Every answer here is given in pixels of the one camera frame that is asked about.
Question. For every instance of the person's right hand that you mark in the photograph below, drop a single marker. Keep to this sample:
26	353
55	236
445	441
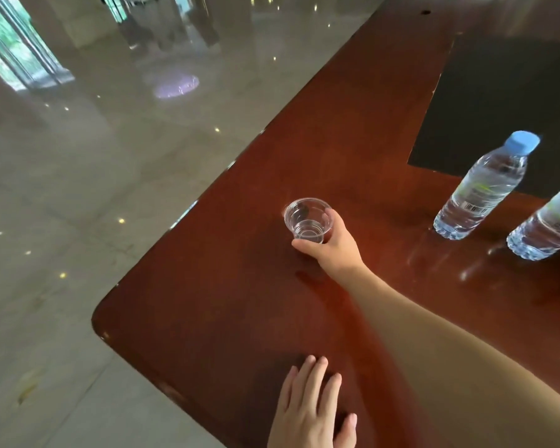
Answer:
338	256

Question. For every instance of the person's left hand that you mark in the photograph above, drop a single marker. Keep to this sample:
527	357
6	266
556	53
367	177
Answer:
308	415

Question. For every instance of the clear plastic cup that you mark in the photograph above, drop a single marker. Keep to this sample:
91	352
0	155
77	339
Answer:
308	219

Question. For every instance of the clear blue-capped water bottle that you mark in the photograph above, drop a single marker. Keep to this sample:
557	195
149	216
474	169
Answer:
550	223
485	186

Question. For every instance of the person's right forearm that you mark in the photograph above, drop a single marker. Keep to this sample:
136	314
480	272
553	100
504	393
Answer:
448	359

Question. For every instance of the red wooden table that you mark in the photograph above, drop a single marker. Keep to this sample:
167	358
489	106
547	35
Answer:
331	135

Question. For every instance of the black table mat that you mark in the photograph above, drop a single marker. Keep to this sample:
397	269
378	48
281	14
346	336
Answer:
494	88

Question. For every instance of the glass door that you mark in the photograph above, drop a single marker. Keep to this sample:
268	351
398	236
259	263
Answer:
18	46

